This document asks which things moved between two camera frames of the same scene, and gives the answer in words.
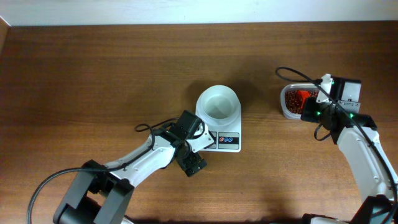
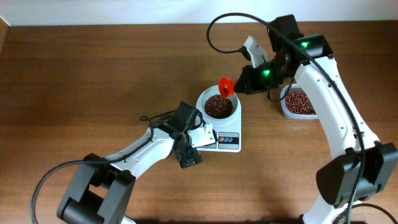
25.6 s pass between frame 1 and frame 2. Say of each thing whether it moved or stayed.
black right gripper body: moved
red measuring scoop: moved
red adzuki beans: stayed
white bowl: stayed
